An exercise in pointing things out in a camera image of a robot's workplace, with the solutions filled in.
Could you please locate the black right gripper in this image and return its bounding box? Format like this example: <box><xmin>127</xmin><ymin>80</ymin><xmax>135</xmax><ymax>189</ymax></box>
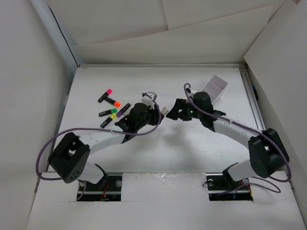
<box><xmin>165</xmin><ymin>98</ymin><xmax>203</xmax><ymax>121</ymax></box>

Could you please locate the boxed white eraser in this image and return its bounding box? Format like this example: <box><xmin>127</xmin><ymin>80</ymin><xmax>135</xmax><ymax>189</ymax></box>
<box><xmin>161</xmin><ymin>107</ymin><xmax>169</xmax><ymax>115</ymax></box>

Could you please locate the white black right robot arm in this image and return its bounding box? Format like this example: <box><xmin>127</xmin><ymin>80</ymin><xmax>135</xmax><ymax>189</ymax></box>
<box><xmin>160</xmin><ymin>91</ymin><xmax>256</xmax><ymax>173</ymax></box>

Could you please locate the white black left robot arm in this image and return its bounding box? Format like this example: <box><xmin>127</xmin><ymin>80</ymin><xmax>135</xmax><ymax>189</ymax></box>
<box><xmin>48</xmin><ymin>103</ymin><xmax>164</xmax><ymax>190</ymax></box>

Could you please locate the purple highlighter marker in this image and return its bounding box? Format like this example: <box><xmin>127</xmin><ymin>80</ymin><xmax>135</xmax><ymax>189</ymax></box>
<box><xmin>116</xmin><ymin>103</ymin><xmax>131</xmax><ymax>117</ymax></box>

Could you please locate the orange highlighter marker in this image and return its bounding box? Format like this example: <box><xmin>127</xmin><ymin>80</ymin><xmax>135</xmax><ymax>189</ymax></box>
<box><xmin>105</xmin><ymin>97</ymin><xmax>121</xmax><ymax>108</ymax></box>

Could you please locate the yellow highlighter marker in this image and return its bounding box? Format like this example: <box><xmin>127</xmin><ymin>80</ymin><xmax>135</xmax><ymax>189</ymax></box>
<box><xmin>100</xmin><ymin>113</ymin><xmax>117</xmax><ymax>128</ymax></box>

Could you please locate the green highlighter marker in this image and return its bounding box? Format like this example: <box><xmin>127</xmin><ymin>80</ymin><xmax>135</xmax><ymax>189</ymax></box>
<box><xmin>98</xmin><ymin>108</ymin><xmax>118</xmax><ymax>117</ymax></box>

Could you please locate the pink highlighter marker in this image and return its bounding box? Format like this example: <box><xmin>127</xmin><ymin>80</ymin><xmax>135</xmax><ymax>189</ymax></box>
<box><xmin>97</xmin><ymin>89</ymin><xmax>112</xmax><ymax>103</ymax></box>

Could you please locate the white divided container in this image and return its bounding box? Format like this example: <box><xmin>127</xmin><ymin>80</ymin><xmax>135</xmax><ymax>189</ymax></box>
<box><xmin>202</xmin><ymin>75</ymin><xmax>228</xmax><ymax>104</ymax></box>

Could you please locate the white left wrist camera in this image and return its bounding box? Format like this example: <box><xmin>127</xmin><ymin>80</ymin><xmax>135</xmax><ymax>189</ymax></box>
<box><xmin>141</xmin><ymin>92</ymin><xmax>157</xmax><ymax>109</ymax></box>

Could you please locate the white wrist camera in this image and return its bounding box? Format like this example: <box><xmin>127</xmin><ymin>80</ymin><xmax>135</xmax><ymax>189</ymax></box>
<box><xmin>186</xmin><ymin>87</ymin><xmax>197</xmax><ymax>99</ymax></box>
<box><xmin>141</xmin><ymin>92</ymin><xmax>157</xmax><ymax>109</ymax></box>

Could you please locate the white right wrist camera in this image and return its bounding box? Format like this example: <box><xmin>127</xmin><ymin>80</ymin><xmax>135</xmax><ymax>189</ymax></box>
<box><xmin>186</xmin><ymin>87</ymin><xmax>197</xmax><ymax>99</ymax></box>

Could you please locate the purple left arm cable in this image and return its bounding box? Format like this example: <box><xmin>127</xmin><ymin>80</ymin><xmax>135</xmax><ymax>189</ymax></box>
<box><xmin>35</xmin><ymin>92</ymin><xmax>162</xmax><ymax>201</ymax></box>

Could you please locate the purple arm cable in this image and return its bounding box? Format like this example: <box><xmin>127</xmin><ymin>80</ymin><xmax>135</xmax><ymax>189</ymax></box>
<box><xmin>183</xmin><ymin>82</ymin><xmax>292</xmax><ymax>195</ymax></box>
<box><xmin>35</xmin><ymin>92</ymin><xmax>162</xmax><ymax>201</ymax></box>

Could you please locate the aluminium table edge rail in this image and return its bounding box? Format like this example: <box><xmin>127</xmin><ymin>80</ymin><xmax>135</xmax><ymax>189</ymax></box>
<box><xmin>239</xmin><ymin>64</ymin><xmax>265</xmax><ymax>130</ymax></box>

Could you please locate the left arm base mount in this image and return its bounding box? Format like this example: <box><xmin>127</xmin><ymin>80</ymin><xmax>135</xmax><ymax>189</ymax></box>
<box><xmin>76</xmin><ymin>170</ymin><xmax>123</xmax><ymax>202</ymax></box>

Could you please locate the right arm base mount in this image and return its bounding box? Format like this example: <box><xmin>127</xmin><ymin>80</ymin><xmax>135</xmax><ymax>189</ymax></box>
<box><xmin>202</xmin><ymin>164</ymin><xmax>253</xmax><ymax>201</ymax></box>

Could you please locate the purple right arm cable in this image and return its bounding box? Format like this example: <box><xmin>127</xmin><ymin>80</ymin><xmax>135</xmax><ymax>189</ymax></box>
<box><xmin>183</xmin><ymin>82</ymin><xmax>292</xmax><ymax>195</ymax></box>

